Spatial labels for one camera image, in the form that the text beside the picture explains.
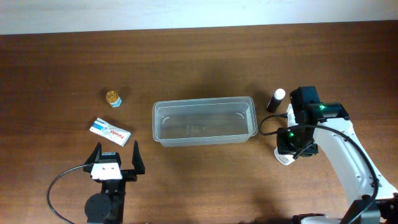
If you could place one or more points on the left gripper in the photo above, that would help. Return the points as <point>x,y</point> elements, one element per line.
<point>128,174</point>

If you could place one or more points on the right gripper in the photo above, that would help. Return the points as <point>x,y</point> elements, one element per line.
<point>286,147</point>

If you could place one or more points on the white clear-capped bottle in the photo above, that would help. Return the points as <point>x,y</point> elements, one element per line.
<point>284,159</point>

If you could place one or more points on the white Panadol box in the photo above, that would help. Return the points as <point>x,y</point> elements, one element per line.
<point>110,132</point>

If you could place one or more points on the black bottle white cap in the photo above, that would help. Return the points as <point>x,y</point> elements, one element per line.
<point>276,100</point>

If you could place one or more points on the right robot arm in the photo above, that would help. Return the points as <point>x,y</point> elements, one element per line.
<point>313,125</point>

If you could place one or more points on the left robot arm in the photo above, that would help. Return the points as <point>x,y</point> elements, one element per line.
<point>107,206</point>

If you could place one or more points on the clear plastic container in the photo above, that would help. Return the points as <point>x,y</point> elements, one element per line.
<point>204,121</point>

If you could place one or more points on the small gold-lidded jar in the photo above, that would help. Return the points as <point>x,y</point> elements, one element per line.
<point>113,99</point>

